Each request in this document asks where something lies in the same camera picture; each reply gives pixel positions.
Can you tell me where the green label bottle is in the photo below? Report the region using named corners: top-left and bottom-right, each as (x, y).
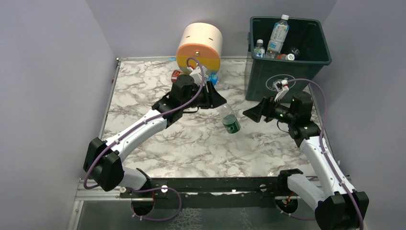
top-left (217, 103), bottom-right (241, 134)

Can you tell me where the orange label clear bottle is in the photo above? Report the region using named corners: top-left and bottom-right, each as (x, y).
top-left (276, 53), bottom-right (295, 61)

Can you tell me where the white blue label bottle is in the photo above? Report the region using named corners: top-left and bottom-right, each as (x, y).
top-left (254, 39), bottom-right (266, 58)

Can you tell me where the white label long bottle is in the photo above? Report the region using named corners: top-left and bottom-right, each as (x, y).
top-left (265, 14), bottom-right (289, 59)

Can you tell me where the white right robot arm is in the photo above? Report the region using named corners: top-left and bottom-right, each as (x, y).
top-left (243, 92), bottom-right (369, 230)

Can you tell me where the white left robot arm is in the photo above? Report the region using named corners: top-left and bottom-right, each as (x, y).
top-left (83, 74), bottom-right (227, 192)

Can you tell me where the dark green plastic bin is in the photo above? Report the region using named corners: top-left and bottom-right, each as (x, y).
top-left (245, 16), bottom-right (332, 102)

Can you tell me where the red gold label bottle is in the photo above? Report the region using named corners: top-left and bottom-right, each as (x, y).
top-left (170, 70), bottom-right (183, 83)

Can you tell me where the blue cap clear bottle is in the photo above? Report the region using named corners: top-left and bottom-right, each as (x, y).
top-left (206, 74), bottom-right (218, 86)

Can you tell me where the cream orange round drawer box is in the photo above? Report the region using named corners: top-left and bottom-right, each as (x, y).
top-left (175, 23), bottom-right (223, 75)

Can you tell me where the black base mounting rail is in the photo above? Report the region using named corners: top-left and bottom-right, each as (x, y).
top-left (119, 170), bottom-right (308, 217)

